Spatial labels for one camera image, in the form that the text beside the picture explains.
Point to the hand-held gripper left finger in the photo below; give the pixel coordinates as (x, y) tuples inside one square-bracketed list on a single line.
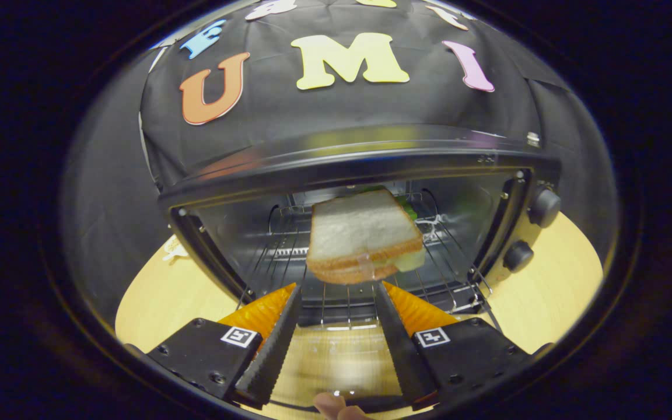
[(275, 344)]

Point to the black toaster oven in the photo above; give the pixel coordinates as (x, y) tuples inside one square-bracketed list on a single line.
[(342, 157)]

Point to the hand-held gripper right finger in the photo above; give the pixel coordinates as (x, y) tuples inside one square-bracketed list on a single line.
[(400, 350)]

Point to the white bread sandwich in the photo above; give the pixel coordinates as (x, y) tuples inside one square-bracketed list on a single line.
[(359, 227)]

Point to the small white packet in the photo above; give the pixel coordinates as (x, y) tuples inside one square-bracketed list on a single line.
[(175, 251)]

